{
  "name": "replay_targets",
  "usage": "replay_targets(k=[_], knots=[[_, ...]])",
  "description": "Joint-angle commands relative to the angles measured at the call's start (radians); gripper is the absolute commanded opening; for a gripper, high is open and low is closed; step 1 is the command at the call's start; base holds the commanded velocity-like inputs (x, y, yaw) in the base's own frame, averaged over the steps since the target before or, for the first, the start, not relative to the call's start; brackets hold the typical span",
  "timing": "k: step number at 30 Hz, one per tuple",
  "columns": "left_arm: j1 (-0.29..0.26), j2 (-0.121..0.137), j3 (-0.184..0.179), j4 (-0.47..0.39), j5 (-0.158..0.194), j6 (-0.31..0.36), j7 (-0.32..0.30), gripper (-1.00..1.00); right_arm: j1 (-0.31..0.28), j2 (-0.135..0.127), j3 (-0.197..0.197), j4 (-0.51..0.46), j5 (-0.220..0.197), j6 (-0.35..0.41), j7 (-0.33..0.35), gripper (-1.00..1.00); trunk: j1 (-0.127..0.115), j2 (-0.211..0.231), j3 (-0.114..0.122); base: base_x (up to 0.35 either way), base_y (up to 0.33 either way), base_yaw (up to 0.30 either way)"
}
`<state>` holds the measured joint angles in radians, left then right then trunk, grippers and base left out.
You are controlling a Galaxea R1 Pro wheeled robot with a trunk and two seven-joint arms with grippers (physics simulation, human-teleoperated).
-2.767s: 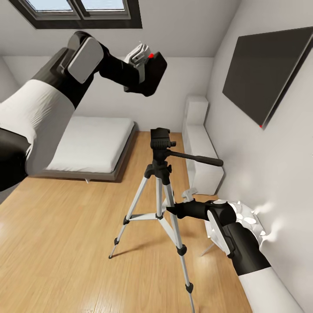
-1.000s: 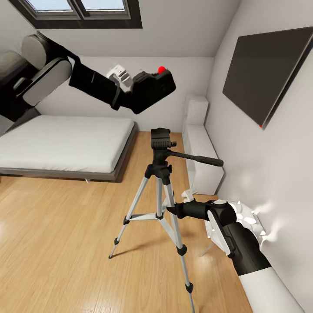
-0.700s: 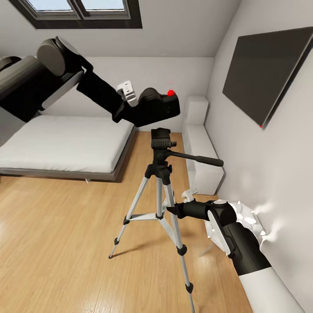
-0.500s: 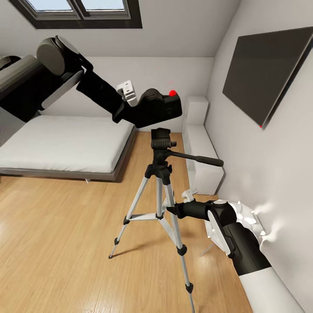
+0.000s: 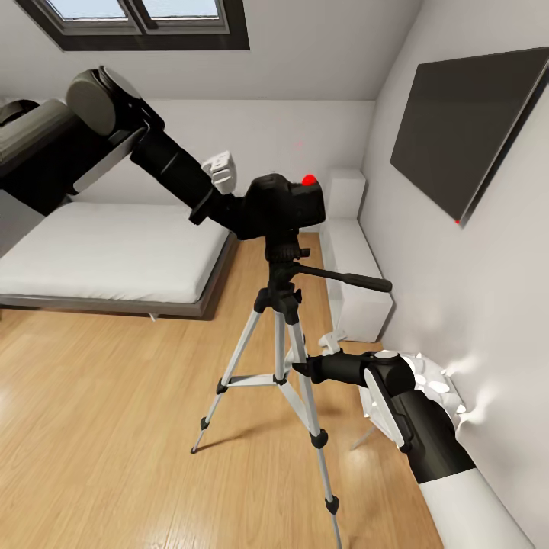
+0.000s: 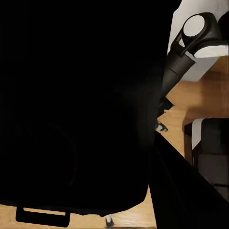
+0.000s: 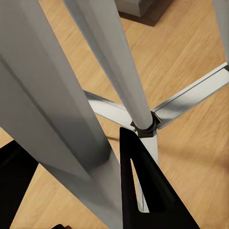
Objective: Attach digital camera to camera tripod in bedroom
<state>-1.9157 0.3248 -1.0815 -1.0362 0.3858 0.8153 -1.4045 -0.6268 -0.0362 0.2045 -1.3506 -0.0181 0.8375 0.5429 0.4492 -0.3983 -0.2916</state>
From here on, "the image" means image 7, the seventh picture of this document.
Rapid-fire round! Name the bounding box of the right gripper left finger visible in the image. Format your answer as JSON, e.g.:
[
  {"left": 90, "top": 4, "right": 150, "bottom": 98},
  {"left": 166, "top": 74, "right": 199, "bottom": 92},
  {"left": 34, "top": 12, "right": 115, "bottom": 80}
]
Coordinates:
[{"left": 0, "top": 140, "right": 39, "bottom": 229}]

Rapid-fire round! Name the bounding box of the camera tripod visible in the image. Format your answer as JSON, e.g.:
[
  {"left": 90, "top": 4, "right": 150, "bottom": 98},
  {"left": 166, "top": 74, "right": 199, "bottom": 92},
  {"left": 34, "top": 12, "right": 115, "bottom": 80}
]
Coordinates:
[{"left": 0, "top": 0, "right": 229, "bottom": 229}]

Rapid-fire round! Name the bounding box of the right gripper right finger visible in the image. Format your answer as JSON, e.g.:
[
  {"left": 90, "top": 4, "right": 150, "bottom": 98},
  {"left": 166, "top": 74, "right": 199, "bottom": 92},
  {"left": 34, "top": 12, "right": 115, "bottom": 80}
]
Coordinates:
[{"left": 119, "top": 126, "right": 200, "bottom": 229}]

